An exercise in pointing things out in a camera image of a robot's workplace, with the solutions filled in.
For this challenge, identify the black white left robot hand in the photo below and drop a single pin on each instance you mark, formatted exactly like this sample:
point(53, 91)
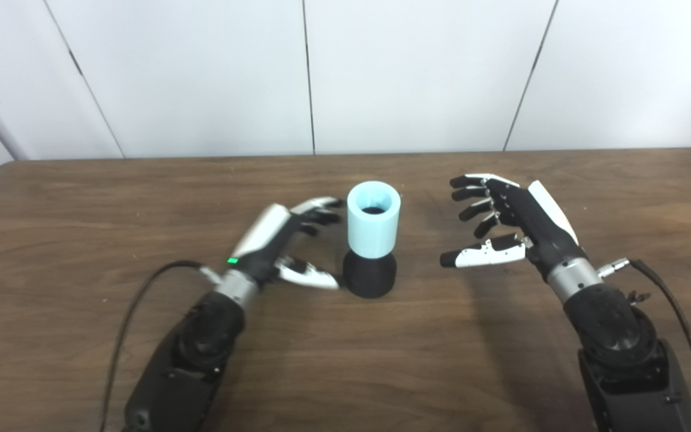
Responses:
point(267, 240)

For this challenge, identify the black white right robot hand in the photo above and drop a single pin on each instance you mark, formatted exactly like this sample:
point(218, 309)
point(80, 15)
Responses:
point(534, 228)

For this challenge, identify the light blue cup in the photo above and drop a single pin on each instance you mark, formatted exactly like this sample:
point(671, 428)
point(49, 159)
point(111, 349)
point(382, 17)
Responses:
point(372, 237)

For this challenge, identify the black funnel-shaped nozzle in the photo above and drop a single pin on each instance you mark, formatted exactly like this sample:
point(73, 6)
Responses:
point(369, 276)

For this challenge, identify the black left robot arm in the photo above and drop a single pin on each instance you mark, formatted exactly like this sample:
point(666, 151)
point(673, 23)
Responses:
point(195, 354)

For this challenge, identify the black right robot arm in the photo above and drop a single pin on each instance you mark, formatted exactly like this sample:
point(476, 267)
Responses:
point(615, 336)

